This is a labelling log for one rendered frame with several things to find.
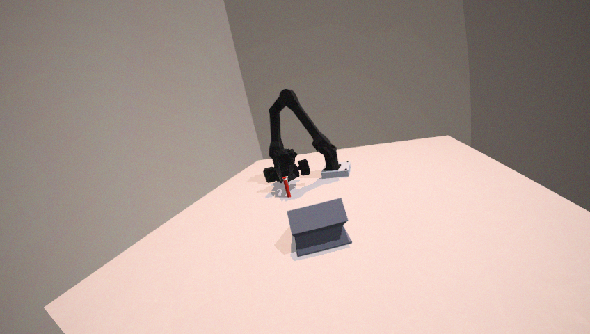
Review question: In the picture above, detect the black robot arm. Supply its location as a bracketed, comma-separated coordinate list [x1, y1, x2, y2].
[269, 89, 341, 170]

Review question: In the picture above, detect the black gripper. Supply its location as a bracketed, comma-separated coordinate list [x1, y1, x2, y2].
[263, 159, 310, 183]

